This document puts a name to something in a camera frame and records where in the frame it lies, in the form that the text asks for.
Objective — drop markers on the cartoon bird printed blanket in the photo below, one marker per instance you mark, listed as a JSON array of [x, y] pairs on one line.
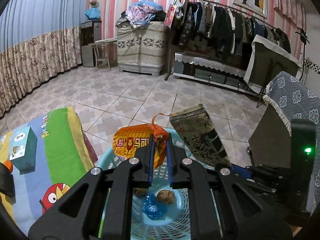
[[60, 150]]

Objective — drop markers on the blue and floral curtain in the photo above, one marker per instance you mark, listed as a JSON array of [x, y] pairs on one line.
[[37, 55]]

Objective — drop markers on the dark gold printed packet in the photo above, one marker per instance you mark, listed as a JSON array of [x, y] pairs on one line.
[[200, 135]]

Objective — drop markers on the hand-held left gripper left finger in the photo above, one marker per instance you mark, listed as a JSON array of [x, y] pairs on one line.
[[150, 162]]

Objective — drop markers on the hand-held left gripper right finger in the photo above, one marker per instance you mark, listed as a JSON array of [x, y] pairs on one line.
[[168, 162]]

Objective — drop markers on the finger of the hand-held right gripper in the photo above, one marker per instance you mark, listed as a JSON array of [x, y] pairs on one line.
[[241, 170]]

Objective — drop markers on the small metal stool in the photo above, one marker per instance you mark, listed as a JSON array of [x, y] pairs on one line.
[[105, 41]]

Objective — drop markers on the low cabinet with lace cover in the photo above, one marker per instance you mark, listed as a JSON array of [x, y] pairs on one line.
[[200, 72]]

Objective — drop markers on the white cloth covered furniture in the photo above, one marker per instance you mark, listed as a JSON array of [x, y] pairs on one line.
[[257, 62]]

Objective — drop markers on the blue cloth bundle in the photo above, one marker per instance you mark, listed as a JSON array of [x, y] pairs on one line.
[[92, 13]]

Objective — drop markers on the small potted plant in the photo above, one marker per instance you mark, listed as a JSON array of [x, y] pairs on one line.
[[93, 4]]

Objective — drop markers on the teal tissue box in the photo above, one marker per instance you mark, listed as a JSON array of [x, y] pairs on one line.
[[27, 152]]

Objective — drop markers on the pink window valance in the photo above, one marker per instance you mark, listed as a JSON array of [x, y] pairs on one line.
[[287, 2]]

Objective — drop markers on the blue floral covered furniture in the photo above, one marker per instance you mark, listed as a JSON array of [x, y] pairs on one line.
[[295, 97]]

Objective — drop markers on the blue wrapper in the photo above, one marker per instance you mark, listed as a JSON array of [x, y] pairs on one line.
[[152, 208]]

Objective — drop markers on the pink hanging bag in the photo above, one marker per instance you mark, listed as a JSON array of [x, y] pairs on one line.
[[170, 15]]

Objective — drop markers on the cloth covered washing machine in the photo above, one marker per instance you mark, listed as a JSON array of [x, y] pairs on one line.
[[140, 47]]

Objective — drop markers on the grey cabinet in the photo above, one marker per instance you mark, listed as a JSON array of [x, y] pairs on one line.
[[270, 140]]

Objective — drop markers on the row of hanging clothes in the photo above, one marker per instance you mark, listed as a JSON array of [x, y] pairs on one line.
[[220, 27]]

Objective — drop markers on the orange snack packet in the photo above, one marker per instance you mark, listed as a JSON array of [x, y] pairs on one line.
[[130, 142]]

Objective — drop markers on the grey water dispenser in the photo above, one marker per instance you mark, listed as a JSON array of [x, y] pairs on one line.
[[87, 45]]

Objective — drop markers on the pile of folded clothes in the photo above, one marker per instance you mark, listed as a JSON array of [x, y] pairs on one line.
[[140, 11]]

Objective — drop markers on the metal clothes rack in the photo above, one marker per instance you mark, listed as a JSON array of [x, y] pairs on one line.
[[169, 62]]

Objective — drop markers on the teal plastic mesh basket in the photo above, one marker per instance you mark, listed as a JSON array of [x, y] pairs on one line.
[[160, 226]]

